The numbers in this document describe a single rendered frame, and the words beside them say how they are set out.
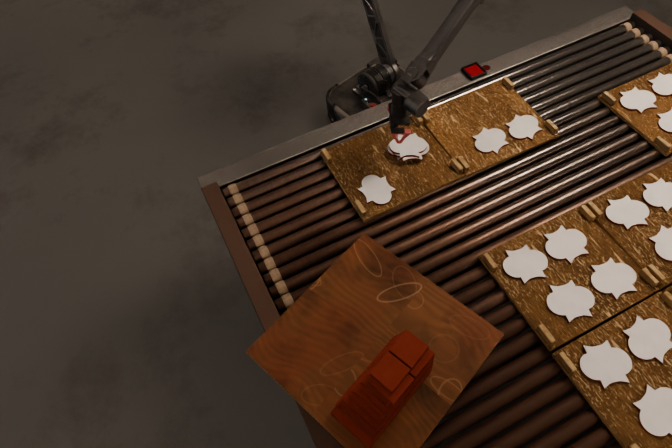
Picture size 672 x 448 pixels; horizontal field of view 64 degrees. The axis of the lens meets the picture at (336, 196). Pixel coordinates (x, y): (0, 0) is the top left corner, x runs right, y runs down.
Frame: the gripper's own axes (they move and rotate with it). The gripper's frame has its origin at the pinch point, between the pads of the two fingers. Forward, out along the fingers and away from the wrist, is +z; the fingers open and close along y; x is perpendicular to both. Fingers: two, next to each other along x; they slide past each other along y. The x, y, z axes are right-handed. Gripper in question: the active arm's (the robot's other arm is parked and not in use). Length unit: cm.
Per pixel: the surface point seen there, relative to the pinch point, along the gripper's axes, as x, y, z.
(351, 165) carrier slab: 16.8, -4.2, 12.2
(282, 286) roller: 41, -51, 15
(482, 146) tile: -31.7, 0.4, 10.7
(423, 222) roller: -6.4, -29.5, 14.2
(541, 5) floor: -134, 217, 101
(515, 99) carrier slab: -50, 25, 11
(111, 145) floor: 164, 101, 105
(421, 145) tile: -9.0, 0.1, 8.0
